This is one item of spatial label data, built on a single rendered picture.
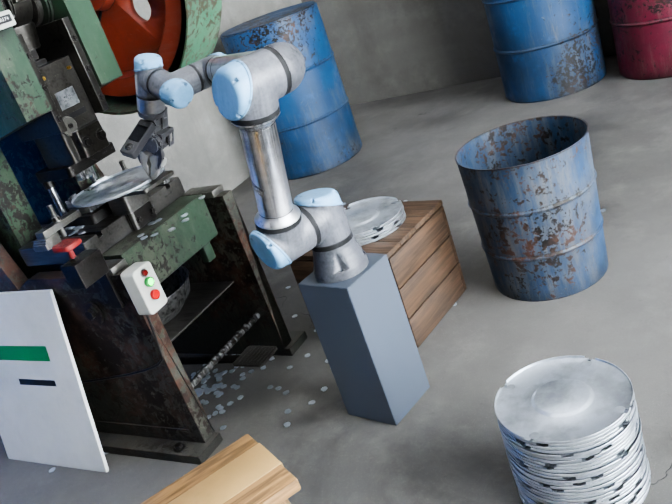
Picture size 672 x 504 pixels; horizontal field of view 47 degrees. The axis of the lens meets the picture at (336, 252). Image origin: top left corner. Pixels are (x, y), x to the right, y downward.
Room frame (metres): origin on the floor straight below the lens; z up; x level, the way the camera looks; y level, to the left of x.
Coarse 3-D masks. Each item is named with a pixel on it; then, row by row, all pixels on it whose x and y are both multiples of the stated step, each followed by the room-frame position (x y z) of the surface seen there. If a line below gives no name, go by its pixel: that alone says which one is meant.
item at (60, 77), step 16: (48, 64) 2.29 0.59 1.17; (64, 64) 2.33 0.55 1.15; (48, 80) 2.27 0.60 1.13; (64, 80) 2.31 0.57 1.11; (64, 96) 2.29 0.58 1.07; (80, 96) 2.33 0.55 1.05; (64, 112) 2.27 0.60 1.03; (80, 112) 2.31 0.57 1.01; (80, 128) 2.28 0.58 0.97; (96, 128) 2.30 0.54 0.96; (48, 144) 2.28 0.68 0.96; (64, 144) 2.24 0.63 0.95; (80, 144) 2.24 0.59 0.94; (96, 144) 2.28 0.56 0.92; (48, 160) 2.30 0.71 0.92; (64, 160) 2.26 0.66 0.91; (80, 160) 2.25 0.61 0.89
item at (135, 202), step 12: (156, 180) 2.17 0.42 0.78; (132, 192) 2.14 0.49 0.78; (144, 192) 2.12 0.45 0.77; (108, 204) 2.25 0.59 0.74; (120, 204) 2.21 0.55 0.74; (132, 204) 2.22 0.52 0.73; (144, 204) 2.25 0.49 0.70; (132, 216) 2.21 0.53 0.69; (144, 216) 2.24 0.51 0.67; (156, 216) 2.27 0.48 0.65; (132, 228) 2.21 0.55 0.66
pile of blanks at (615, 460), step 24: (504, 432) 1.32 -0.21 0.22; (624, 432) 1.21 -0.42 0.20; (528, 456) 1.25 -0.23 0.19; (552, 456) 1.21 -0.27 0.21; (576, 456) 1.19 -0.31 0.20; (600, 456) 1.20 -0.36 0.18; (624, 456) 1.21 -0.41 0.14; (528, 480) 1.27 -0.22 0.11; (552, 480) 1.22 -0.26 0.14; (576, 480) 1.20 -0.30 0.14; (600, 480) 1.19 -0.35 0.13; (624, 480) 1.21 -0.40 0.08; (648, 480) 1.25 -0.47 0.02
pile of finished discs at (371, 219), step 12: (360, 204) 2.48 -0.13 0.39; (372, 204) 2.44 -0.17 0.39; (384, 204) 2.40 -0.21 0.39; (396, 204) 2.36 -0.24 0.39; (348, 216) 2.39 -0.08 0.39; (360, 216) 2.36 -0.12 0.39; (372, 216) 2.32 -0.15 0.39; (384, 216) 2.30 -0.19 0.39; (396, 216) 2.26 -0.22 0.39; (360, 228) 2.27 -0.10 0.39; (372, 228) 2.26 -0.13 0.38; (384, 228) 2.23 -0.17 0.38; (396, 228) 2.25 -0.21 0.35; (360, 240) 2.22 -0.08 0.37; (372, 240) 2.22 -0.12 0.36
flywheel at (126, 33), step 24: (96, 0) 2.60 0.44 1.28; (120, 0) 2.60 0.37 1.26; (168, 0) 2.44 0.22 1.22; (120, 24) 2.62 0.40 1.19; (144, 24) 2.56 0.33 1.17; (168, 24) 2.46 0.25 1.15; (120, 48) 2.65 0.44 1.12; (144, 48) 2.59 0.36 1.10; (168, 48) 2.48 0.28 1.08; (120, 96) 2.65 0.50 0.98
